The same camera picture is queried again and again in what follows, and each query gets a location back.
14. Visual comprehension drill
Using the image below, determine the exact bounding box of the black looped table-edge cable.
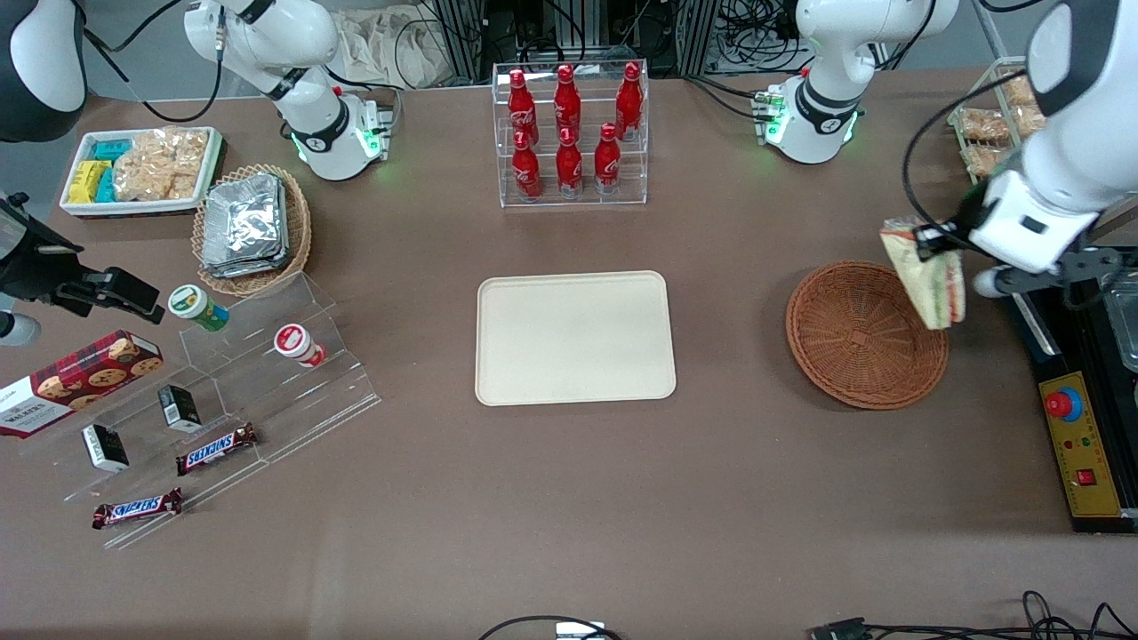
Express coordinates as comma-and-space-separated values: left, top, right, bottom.
480, 615, 623, 640

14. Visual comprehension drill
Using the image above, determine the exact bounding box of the green-lid snack cup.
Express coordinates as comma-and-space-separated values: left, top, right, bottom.
168, 284, 230, 332

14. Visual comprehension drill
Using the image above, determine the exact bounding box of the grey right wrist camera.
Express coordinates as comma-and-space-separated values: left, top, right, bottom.
0, 311, 43, 348

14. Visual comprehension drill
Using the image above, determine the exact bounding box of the white wire rack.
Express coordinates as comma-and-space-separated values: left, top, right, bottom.
947, 55, 1059, 188

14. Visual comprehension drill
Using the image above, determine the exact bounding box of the clear bag of rice crackers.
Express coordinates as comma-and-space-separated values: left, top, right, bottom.
113, 127, 210, 202

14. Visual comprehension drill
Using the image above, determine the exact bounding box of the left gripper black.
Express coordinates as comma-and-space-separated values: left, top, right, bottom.
914, 178, 995, 260

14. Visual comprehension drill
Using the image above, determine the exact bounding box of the white rectangular snack tray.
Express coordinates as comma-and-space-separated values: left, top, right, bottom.
60, 127, 225, 219

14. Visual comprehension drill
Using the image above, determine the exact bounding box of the black cable with connector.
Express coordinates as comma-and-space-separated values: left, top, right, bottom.
809, 591, 1138, 640

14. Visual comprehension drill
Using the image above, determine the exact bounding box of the red tartan cookie box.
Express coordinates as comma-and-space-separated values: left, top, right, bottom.
0, 330, 164, 439

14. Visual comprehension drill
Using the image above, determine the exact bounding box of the yellow snack packet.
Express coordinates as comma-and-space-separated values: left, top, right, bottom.
68, 160, 112, 204

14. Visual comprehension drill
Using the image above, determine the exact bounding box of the wicker basket with foil packets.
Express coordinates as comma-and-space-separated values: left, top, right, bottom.
192, 164, 313, 298

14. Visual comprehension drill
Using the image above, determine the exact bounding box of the red-lid snack cup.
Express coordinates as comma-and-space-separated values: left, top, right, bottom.
273, 324, 327, 369

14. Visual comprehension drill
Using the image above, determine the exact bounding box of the black arm base cable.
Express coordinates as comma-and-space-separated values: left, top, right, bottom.
685, 73, 767, 121

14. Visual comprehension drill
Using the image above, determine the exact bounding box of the white cloth bag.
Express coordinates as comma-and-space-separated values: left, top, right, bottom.
338, 9, 445, 90

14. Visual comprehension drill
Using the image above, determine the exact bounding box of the clear acrylic stepped shelf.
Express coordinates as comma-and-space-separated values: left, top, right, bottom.
18, 271, 383, 550

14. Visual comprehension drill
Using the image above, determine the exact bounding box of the empty brown wicker basket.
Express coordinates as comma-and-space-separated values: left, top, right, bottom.
786, 260, 950, 411

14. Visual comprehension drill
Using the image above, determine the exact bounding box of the red cola bottle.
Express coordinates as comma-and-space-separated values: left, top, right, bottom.
507, 68, 540, 148
555, 64, 581, 143
513, 131, 542, 202
557, 126, 584, 198
616, 62, 644, 141
594, 123, 621, 196

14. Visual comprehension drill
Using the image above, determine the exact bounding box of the yellow control box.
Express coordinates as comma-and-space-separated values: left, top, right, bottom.
1014, 267, 1138, 534

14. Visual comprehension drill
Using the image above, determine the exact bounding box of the small black box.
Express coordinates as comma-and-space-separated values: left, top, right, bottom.
82, 424, 131, 473
157, 384, 203, 434

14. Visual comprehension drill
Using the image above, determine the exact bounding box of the black cable bundle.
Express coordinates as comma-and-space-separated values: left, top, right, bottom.
711, 0, 814, 72

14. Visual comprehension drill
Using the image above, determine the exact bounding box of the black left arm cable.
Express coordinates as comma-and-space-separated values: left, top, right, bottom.
902, 71, 1032, 241

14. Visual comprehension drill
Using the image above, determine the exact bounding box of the layered sandwich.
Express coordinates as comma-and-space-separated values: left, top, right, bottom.
880, 218, 967, 332

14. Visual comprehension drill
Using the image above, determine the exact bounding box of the Snickers chocolate bar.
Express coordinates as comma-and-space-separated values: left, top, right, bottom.
175, 423, 260, 476
92, 487, 184, 531

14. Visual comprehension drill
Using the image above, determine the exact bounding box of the silver foil packet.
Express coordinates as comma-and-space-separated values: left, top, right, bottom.
200, 173, 292, 279

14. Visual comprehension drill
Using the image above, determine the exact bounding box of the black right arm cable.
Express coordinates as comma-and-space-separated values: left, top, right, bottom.
84, 0, 223, 124

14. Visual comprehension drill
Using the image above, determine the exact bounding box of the cream plastic tray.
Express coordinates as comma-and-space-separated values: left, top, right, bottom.
476, 270, 677, 407

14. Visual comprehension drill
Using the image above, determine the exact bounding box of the clear acrylic bottle rack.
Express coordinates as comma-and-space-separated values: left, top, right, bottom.
492, 60, 650, 208

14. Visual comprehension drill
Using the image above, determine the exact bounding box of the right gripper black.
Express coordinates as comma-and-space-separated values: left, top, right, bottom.
0, 191, 166, 324

